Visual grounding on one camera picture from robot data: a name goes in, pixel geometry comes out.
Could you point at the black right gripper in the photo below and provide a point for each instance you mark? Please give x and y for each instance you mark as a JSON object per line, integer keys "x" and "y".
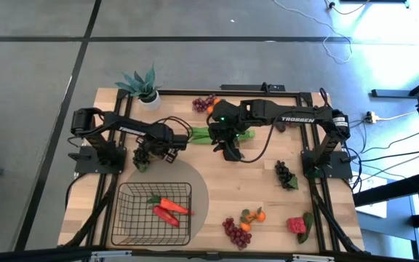
{"x": 227, "y": 134}

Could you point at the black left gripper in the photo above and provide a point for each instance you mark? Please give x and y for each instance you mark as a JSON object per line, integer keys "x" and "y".
{"x": 166, "y": 140}

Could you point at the dark grape bunch with leaf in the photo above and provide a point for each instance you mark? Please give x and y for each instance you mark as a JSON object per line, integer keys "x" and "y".
{"x": 284, "y": 174}
{"x": 140, "y": 158}

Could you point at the green toy corn husk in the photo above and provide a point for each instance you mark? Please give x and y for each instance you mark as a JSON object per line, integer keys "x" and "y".
{"x": 200, "y": 136}

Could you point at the tangerine cluster with leaves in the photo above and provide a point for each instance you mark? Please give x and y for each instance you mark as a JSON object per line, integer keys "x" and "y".
{"x": 210, "y": 109}

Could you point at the orange toy carrot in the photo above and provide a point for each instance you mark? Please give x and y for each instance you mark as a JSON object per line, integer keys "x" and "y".
{"x": 175, "y": 206}

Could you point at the red toy chili pepper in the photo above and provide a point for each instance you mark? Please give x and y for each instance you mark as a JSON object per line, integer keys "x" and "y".
{"x": 166, "y": 216}

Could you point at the red fruit with green leaf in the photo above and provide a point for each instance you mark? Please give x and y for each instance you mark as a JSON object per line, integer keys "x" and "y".
{"x": 296, "y": 225}

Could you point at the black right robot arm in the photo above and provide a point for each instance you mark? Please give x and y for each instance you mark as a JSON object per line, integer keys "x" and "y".
{"x": 260, "y": 109}

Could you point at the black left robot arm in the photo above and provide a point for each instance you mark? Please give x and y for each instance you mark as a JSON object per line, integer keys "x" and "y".
{"x": 129, "y": 127}

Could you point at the round grey placemat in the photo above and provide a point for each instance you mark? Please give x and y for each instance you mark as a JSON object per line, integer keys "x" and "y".
{"x": 195, "y": 174}

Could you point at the green plant in white pot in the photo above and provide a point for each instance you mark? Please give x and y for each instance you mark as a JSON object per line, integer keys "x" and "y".
{"x": 140, "y": 87}

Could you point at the white power strip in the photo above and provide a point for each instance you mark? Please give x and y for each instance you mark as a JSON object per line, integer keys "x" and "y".
{"x": 370, "y": 117}

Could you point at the black diagonal beam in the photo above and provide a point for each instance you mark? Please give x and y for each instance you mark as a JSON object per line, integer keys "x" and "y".
{"x": 395, "y": 190}

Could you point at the black stand leg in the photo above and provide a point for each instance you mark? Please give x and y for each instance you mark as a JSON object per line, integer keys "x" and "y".
{"x": 395, "y": 94}

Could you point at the black front crossbar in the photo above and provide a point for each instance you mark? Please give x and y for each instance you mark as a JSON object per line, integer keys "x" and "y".
{"x": 31, "y": 257}

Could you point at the black metal table frame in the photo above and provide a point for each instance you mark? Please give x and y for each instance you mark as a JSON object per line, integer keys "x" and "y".
{"x": 180, "y": 91}

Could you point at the black mount bar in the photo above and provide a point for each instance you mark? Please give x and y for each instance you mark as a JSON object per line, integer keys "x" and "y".
{"x": 246, "y": 87}

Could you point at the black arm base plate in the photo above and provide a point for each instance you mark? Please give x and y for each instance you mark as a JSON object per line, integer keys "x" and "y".
{"x": 340, "y": 171}
{"x": 86, "y": 167}

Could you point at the silver bracket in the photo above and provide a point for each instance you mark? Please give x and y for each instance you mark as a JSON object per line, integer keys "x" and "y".
{"x": 313, "y": 258}
{"x": 111, "y": 254}

